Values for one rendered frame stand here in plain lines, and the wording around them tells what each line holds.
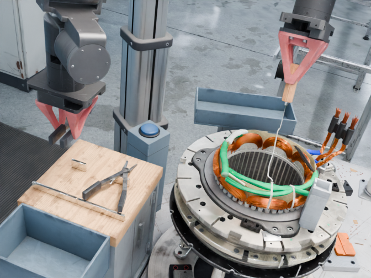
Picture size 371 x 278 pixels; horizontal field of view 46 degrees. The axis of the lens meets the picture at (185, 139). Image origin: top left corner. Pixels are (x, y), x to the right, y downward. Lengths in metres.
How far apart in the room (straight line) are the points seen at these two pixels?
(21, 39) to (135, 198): 2.27
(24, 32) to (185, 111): 1.14
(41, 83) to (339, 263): 0.82
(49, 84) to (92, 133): 2.05
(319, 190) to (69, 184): 0.43
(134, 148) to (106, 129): 1.74
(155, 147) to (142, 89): 0.21
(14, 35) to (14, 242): 2.24
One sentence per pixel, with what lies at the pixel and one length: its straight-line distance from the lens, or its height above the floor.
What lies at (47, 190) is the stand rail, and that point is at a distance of 0.80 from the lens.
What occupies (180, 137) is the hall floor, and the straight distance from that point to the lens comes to 2.73.
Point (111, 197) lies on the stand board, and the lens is 0.79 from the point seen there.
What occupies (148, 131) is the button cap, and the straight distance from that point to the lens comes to 0.99.
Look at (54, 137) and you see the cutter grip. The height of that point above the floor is 1.19.
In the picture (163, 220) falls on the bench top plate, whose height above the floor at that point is 0.78.
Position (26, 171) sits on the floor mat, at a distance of 2.46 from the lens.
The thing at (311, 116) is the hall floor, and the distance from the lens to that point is 3.27.
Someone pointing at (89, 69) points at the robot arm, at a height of 1.35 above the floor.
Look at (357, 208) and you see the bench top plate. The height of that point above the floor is 0.78.
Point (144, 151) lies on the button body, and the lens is 0.99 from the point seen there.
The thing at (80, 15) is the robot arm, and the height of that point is 1.40.
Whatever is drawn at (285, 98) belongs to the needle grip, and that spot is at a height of 1.29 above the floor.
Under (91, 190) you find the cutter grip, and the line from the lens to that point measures 0.77.
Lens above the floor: 1.62
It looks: 37 degrees down
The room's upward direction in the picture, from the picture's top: 9 degrees clockwise
